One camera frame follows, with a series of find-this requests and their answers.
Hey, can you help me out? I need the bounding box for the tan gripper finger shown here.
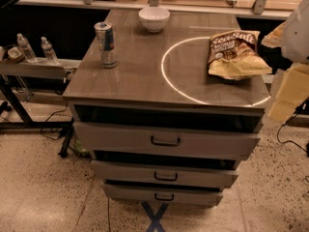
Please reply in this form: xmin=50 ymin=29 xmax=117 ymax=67
xmin=262 ymin=22 xmax=286 ymax=48
xmin=267 ymin=63 xmax=309 ymax=124

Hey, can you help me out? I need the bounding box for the grey top drawer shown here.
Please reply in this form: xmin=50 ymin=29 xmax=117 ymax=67
xmin=74 ymin=122 xmax=259 ymax=160

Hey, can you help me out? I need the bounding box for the grey drawer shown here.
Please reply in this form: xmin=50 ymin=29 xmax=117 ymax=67
xmin=91 ymin=160 xmax=239 ymax=189
xmin=103 ymin=184 xmax=223 ymax=207
xmin=74 ymin=122 xmax=259 ymax=160

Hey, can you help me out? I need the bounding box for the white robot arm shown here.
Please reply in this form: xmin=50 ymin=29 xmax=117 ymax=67
xmin=262 ymin=0 xmax=309 ymax=124

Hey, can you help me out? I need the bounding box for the grey drawer cabinet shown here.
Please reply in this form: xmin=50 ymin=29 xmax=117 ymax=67
xmin=64 ymin=10 xmax=269 ymax=194

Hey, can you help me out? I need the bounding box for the grey middle drawer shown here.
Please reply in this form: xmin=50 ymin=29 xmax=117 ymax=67
xmin=91 ymin=160 xmax=239 ymax=189

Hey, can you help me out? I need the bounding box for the grey bottom drawer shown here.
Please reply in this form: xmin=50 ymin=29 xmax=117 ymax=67
xmin=103 ymin=184 xmax=223 ymax=207

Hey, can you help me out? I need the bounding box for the sea salt chips bag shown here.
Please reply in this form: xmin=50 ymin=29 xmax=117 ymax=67
xmin=208 ymin=30 xmax=272 ymax=80

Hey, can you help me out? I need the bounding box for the white ceramic bowl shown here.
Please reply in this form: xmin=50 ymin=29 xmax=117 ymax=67
xmin=138 ymin=7 xmax=170 ymax=33

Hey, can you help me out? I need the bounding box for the blue silver drink can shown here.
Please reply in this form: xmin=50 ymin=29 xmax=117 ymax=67
xmin=94 ymin=21 xmax=117 ymax=68

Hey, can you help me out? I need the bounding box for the blue tape cross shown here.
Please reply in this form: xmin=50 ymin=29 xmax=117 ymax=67
xmin=141 ymin=202 xmax=168 ymax=232

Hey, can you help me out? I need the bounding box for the right clear water bottle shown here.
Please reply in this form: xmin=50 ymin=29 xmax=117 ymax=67
xmin=41 ymin=37 xmax=59 ymax=65

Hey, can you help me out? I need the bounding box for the clear water bottle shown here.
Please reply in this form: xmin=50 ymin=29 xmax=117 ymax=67
xmin=41 ymin=37 xmax=59 ymax=65
xmin=17 ymin=33 xmax=37 ymax=63

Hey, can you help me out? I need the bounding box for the grey side table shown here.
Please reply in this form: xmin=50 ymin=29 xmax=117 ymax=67
xmin=0 ymin=58 xmax=80 ymax=158

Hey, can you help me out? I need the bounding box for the left clear water bottle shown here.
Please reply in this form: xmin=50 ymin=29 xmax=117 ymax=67
xmin=17 ymin=33 xmax=37 ymax=63

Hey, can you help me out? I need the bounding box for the black cable at right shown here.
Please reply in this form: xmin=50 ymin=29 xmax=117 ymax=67
xmin=276 ymin=97 xmax=309 ymax=157

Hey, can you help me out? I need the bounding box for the black floor cable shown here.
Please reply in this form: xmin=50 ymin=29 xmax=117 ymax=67
xmin=39 ymin=104 xmax=70 ymax=141

